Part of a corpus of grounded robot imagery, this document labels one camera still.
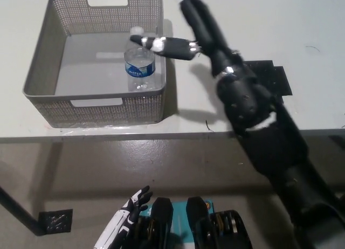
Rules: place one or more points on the clear plastic water bottle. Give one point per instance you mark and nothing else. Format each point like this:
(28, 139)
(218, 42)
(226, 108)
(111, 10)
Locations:
(140, 71)

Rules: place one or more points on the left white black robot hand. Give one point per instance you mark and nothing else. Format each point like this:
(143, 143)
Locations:
(126, 219)

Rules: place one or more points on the grey perforated plastic basket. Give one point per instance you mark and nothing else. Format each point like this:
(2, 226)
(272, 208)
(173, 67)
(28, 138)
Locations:
(81, 79)

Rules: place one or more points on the black tape patch on floor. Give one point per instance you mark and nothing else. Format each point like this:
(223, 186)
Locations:
(55, 222)

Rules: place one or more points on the black tape patch on table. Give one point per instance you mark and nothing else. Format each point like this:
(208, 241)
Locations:
(280, 79)

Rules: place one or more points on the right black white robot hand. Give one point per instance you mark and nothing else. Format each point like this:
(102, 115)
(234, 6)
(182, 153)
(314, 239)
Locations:
(237, 92)

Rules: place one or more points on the black metal table leg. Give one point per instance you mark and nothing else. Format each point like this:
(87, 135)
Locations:
(20, 214)

